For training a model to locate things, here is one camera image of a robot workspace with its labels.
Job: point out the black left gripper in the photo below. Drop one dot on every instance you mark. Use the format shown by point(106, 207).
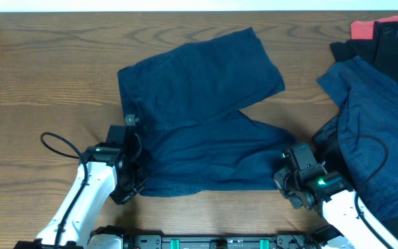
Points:
point(135, 165)

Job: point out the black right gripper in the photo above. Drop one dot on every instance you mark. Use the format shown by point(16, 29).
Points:
point(279, 178)

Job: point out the navy blue shorts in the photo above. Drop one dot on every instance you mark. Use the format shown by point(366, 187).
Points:
point(186, 106)

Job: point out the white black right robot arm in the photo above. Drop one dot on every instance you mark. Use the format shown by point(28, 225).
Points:
point(350, 223)

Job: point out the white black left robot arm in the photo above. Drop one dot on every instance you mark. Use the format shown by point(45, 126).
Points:
point(109, 170)

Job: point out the dark blue garment in pile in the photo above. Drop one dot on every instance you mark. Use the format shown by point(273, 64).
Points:
point(367, 129)

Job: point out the black garment with logo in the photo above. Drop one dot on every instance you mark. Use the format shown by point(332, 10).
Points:
point(380, 52)

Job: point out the red garment in pile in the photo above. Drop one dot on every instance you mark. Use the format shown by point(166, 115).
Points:
point(365, 29)

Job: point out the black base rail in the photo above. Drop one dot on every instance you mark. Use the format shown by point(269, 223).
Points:
point(219, 241)

